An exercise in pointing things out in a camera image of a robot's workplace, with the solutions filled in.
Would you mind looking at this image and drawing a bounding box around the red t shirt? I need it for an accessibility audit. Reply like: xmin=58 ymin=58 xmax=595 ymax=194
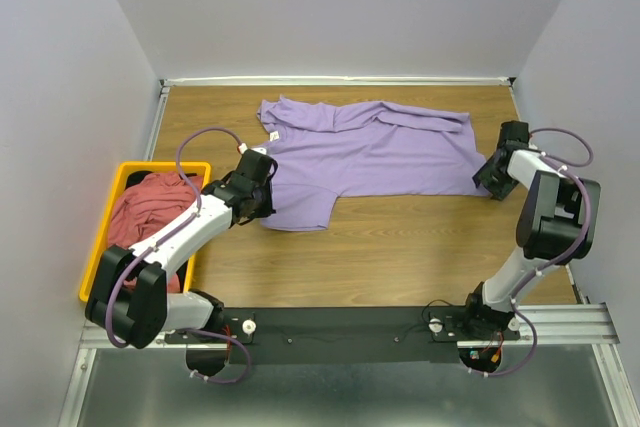
xmin=107 ymin=171 xmax=204 ymax=293

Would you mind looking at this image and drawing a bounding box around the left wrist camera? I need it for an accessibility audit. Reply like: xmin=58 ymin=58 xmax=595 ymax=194
xmin=237 ymin=143 xmax=268 ymax=155

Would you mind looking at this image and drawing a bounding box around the yellow plastic bin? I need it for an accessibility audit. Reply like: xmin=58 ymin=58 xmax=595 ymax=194
xmin=78 ymin=161 xmax=213 ymax=304

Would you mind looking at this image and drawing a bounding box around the purple t shirt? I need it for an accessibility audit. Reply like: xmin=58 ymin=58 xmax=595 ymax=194
xmin=257 ymin=97 xmax=487 ymax=231

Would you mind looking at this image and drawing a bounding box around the aluminium frame rail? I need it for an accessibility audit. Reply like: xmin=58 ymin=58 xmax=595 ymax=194
xmin=60 ymin=305 xmax=635 ymax=426

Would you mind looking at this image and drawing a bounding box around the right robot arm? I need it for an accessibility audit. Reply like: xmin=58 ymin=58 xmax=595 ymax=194
xmin=462 ymin=121 xmax=601 ymax=334

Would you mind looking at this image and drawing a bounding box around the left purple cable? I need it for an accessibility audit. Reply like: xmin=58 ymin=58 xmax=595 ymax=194
xmin=107 ymin=126 xmax=254 ymax=386

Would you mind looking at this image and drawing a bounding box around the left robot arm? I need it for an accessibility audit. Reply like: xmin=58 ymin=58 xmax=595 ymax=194
xmin=85 ymin=148 xmax=278 ymax=349

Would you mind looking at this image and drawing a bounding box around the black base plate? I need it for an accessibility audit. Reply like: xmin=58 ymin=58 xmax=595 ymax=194
xmin=165 ymin=301 xmax=520 ymax=379

